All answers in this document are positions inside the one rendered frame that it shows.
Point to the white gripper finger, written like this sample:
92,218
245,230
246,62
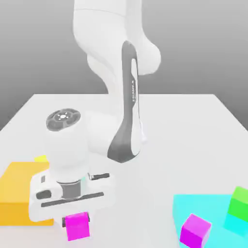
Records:
63,222
89,217

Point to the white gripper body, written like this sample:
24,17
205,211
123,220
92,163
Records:
93,202

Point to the small magenta cube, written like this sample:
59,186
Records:
77,226
194,231

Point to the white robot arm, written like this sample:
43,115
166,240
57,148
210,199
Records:
100,58

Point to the small yellow cube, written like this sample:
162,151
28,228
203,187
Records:
41,158

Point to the small green cube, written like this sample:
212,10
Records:
239,205

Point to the large orange box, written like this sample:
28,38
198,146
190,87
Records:
14,193

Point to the large cyan box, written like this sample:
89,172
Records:
217,209

